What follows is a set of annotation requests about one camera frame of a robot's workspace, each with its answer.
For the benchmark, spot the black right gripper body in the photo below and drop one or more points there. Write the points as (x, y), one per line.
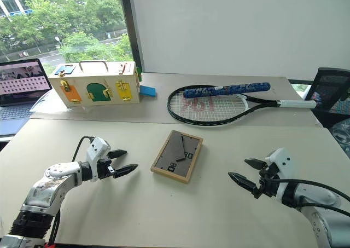
(268, 182)

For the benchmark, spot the wooden latch puzzle box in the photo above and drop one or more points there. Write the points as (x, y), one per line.
(104, 78)

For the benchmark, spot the blue patterned tube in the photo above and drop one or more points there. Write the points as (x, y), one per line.
(227, 90)

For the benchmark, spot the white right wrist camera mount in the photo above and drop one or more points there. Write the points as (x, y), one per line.
(283, 160)

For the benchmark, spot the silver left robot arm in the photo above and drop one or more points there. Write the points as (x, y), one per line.
(41, 193)

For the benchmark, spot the wooden picture frame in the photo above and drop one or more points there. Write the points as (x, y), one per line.
(175, 149)

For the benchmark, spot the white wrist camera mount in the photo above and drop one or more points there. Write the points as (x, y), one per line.
(283, 160)
(97, 149)

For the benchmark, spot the black and white tennis racket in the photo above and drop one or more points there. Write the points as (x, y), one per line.
(295, 103)

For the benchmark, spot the dark window frame post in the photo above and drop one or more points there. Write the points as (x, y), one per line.
(131, 26)

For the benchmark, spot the grey laptop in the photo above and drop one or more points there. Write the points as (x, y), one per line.
(16, 81)

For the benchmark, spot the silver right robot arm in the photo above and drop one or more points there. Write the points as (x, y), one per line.
(325, 197)

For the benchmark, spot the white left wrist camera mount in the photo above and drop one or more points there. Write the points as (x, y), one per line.
(97, 149)

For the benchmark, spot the black mesh chair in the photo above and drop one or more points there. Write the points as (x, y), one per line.
(332, 83)

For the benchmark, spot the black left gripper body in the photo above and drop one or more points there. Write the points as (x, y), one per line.
(105, 171)

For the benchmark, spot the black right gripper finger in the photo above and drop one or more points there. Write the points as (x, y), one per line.
(255, 164)
(244, 183)

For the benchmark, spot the blue block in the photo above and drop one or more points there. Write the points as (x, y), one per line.
(147, 91)

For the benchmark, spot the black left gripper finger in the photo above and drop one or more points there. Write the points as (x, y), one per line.
(125, 170)
(117, 153)

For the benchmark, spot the clear plastic wrap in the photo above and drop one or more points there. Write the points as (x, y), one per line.
(341, 135)

